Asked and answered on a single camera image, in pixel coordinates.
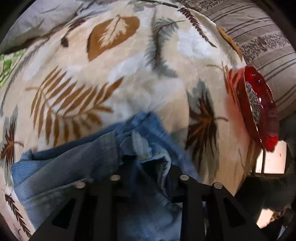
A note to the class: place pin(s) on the beige leaf print blanket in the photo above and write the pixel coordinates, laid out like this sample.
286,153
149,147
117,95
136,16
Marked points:
102,69

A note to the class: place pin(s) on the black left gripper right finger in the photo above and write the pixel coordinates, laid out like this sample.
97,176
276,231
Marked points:
209,212

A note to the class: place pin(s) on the striped beige pillow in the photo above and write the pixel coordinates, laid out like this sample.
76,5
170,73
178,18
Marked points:
262,42

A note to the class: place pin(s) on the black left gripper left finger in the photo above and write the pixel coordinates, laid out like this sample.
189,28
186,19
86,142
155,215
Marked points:
88,213

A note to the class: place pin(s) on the green patterned quilt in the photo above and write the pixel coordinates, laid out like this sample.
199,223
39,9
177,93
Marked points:
8,63

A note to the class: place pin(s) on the sunflower seeds pile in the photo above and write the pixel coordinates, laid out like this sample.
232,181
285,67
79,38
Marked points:
255,104

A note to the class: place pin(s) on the blue denim jeans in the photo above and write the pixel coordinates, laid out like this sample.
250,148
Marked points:
139,150

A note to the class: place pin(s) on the grey pillow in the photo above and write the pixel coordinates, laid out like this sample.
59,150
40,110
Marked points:
43,16

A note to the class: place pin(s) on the red glass dish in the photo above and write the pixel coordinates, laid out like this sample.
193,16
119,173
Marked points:
266,133

